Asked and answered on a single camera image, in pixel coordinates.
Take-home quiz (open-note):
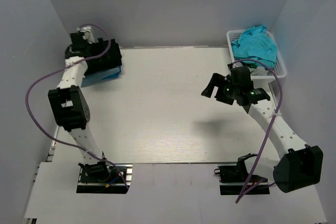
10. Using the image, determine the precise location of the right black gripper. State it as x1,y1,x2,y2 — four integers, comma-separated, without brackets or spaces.
201,73,239,105

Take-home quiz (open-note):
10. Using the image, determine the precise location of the black t-shirt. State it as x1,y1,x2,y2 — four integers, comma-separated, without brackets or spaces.
85,38,122,75

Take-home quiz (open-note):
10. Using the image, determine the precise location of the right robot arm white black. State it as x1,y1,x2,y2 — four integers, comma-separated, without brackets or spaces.
201,67,323,193

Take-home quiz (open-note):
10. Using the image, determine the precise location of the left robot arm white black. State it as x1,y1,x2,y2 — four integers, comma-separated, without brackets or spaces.
48,26,104,166

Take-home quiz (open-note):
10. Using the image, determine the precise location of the folded bright blue t-shirt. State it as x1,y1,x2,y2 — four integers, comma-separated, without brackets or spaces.
85,66,122,82

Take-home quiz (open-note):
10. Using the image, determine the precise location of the folded light blue t-shirt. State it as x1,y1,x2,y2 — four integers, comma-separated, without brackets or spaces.
81,76,103,88

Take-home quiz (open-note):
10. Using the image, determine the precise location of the green garment in basket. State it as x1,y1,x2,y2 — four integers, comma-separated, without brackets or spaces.
244,63,258,69

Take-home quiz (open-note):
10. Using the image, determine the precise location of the grey garment in basket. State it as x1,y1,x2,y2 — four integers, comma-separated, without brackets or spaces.
249,66,268,77

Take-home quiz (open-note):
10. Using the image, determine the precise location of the turquoise t-shirt in basket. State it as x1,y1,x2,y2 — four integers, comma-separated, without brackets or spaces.
231,25,278,68

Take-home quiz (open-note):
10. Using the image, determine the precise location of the white plastic basket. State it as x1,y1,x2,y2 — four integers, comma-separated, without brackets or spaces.
226,26,287,82

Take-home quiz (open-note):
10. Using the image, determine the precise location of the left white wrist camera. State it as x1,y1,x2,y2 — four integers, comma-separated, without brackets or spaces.
77,25,96,44

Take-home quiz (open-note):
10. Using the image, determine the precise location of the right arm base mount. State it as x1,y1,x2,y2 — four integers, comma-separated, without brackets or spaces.
214,153,270,196

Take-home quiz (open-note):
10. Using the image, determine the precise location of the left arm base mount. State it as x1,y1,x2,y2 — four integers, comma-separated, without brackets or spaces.
76,162,133,194

